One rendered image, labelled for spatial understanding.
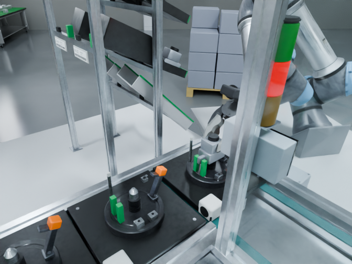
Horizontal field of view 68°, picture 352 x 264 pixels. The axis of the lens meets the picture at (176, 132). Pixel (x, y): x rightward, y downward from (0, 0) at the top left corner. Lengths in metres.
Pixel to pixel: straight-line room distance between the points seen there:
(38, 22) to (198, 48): 6.98
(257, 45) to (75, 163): 0.81
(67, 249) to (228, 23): 3.27
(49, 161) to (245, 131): 0.82
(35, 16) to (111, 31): 9.12
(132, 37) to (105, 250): 0.51
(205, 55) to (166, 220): 3.15
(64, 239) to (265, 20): 0.56
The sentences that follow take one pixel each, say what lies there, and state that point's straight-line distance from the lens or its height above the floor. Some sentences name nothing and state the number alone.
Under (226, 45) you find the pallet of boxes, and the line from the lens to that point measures 3.63.
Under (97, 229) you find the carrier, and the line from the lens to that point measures 0.64.
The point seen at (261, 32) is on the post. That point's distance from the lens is 0.37.
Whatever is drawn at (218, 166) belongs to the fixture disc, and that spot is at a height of 0.99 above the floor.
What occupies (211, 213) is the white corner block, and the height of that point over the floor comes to 0.98.
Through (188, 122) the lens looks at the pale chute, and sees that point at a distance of 0.92.
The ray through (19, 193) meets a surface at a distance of 0.97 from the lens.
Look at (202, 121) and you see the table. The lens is 1.28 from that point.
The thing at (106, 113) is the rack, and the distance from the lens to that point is 0.70.
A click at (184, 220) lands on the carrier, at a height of 0.97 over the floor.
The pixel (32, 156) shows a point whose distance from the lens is 1.13.
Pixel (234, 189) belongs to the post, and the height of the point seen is 1.14.
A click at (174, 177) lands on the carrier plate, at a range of 0.75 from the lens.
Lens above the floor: 1.45
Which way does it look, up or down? 30 degrees down
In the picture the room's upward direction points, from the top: 2 degrees clockwise
